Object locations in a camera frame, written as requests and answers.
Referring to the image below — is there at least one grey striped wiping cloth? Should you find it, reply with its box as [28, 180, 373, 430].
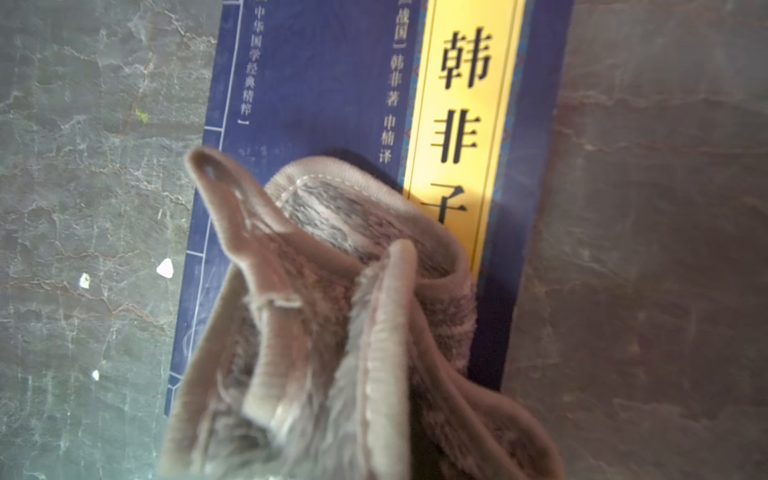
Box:
[158, 147, 565, 479]

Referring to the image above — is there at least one navy book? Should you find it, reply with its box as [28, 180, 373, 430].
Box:
[202, 1, 573, 389]

